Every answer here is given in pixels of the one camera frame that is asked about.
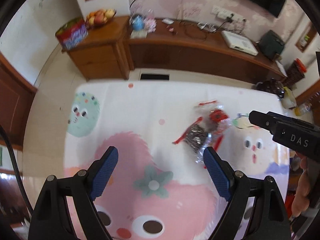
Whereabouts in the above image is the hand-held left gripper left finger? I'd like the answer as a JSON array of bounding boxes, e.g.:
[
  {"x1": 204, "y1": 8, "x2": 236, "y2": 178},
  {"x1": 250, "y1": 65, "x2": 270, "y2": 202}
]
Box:
[{"x1": 28, "y1": 145, "x2": 119, "y2": 240}]

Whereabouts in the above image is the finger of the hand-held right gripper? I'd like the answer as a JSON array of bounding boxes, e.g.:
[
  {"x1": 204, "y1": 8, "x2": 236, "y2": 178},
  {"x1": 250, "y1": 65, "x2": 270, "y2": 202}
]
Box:
[
  {"x1": 267, "y1": 112, "x2": 320, "y2": 132},
  {"x1": 249, "y1": 110, "x2": 278, "y2": 134}
]

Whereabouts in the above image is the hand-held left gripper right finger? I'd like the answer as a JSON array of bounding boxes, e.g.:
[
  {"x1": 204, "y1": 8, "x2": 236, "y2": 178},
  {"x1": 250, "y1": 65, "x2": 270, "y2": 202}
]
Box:
[{"x1": 203, "y1": 147, "x2": 293, "y2": 240}]

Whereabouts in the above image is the red snack packet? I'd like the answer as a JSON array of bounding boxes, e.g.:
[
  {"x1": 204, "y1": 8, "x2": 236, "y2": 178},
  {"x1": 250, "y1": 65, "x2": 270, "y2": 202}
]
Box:
[{"x1": 195, "y1": 99, "x2": 234, "y2": 145}]

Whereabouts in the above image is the dark snack packet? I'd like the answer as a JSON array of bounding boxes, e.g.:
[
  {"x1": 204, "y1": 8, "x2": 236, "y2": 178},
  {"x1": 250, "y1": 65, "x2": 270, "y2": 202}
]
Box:
[{"x1": 172, "y1": 117, "x2": 215, "y2": 165}]

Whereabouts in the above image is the person's right hand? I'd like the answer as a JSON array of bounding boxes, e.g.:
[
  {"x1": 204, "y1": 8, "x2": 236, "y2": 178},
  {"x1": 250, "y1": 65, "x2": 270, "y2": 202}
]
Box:
[{"x1": 291, "y1": 155, "x2": 312, "y2": 218}]

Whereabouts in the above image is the yellow oil bottle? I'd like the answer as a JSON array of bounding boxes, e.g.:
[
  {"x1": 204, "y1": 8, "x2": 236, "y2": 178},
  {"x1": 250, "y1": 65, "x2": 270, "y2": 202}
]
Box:
[{"x1": 294, "y1": 102, "x2": 313, "y2": 117}]

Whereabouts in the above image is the dark ceramic jar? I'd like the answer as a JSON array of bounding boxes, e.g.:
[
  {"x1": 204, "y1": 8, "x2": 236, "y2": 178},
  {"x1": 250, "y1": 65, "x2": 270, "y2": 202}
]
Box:
[{"x1": 256, "y1": 78, "x2": 285, "y2": 99}]

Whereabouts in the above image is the woven basket with red lid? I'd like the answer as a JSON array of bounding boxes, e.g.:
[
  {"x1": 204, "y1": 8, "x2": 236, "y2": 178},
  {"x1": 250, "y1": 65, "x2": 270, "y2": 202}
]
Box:
[{"x1": 285, "y1": 58, "x2": 307, "y2": 88}]

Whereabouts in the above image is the white paper sheet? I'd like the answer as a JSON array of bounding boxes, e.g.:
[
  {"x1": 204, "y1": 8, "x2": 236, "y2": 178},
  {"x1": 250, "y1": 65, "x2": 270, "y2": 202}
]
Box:
[{"x1": 275, "y1": 61, "x2": 288, "y2": 77}]

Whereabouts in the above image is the dark air fryer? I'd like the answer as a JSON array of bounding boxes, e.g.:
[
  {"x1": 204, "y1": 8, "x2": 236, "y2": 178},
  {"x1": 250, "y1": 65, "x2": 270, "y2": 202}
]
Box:
[{"x1": 258, "y1": 29, "x2": 285, "y2": 60}]

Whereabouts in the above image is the cartoon printed tablecloth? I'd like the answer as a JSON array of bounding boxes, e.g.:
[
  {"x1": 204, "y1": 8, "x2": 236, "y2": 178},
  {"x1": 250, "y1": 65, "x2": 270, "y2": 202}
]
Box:
[{"x1": 64, "y1": 81, "x2": 292, "y2": 240}]

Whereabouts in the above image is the white set-top box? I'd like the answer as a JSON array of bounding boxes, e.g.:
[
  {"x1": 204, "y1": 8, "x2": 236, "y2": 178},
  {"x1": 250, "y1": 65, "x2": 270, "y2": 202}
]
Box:
[{"x1": 221, "y1": 30, "x2": 259, "y2": 56}]

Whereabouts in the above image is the long wooden media cabinet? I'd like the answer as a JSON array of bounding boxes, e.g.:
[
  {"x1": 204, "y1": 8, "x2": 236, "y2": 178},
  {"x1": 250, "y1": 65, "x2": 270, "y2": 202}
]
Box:
[{"x1": 124, "y1": 17, "x2": 288, "y2": 85}]

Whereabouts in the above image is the wooden drawer cabinet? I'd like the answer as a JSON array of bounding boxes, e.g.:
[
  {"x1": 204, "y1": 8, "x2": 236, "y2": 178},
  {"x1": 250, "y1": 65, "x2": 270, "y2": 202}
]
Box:
[{"x1": 61, "y1": 16, "x2": 133, "y2": 82}]

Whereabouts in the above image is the brown wooden door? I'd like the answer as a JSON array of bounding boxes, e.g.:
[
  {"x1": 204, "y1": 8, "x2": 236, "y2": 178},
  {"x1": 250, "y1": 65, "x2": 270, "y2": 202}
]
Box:
[{"x1": 0, "y1": 52, "x2": 38, "y2": 150}]

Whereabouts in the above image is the red round tin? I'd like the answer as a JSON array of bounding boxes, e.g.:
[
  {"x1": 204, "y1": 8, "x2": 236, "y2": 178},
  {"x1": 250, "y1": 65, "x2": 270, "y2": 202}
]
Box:
[{"x1": 55, "y1": 18, "x2": 88, "y2": 50}]

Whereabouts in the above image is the pink toy figure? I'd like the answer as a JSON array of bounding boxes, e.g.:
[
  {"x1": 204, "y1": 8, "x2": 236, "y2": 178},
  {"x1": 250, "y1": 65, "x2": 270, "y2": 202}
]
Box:
[{"x1": 145, "y1": 15, "x2": 157, "y2": 32}]

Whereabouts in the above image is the blue snow globe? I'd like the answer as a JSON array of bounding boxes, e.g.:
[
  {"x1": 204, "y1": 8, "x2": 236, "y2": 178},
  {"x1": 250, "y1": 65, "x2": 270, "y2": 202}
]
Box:
[{"x1": 130, "y1": 14, "x2": 145, "y2": 30}]

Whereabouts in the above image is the bowl of fruit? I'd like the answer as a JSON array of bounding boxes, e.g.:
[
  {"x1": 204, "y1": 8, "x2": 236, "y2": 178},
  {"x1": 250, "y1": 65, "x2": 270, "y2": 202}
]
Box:
[{"x1": 86, "y1": 9, "x2": 117, "y2": 28}]

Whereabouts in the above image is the thick black cable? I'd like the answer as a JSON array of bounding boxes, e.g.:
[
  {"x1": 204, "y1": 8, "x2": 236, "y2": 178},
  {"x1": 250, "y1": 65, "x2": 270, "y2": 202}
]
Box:
[{"x1": 0, "y1": 125, "x2": 34, "y2": 215}]

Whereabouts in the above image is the white charger cable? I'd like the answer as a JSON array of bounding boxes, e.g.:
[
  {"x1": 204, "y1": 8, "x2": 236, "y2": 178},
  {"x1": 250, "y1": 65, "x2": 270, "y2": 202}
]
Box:
[{"x1": 197, "y1": 22, "x2": 215, "y2": 33}]

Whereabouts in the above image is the white wall socket panel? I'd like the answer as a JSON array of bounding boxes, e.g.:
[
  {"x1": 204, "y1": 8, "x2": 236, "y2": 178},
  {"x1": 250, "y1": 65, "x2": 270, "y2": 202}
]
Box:
[{"x1": 211, "y1": 5, "x2": 247, "y2": 23}]

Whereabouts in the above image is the black coiled cable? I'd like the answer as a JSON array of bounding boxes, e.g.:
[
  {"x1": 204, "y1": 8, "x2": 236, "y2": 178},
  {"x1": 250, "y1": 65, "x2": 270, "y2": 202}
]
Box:
[{"x1": 179, "y1": 20, "x2": 208, "y2": 40}]

